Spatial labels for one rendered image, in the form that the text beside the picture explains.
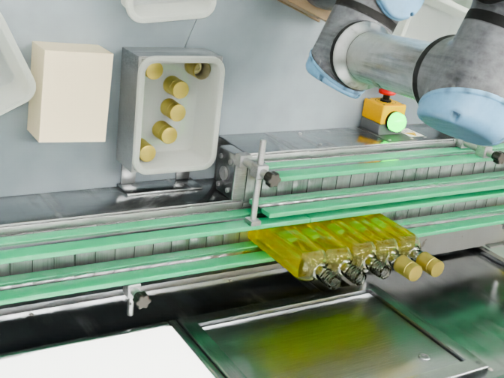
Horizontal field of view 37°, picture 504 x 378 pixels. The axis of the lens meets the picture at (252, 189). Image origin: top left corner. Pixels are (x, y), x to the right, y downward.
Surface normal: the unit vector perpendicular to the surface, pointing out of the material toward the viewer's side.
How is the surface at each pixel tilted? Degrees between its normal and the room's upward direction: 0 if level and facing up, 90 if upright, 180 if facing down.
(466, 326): 91
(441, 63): 106
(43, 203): 90
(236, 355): 90
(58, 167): 0
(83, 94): 0
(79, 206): 90
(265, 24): 0
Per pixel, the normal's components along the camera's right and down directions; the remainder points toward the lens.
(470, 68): -0.54, -0.15
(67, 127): 0.51, 0.36
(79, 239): 0.11, -0.93
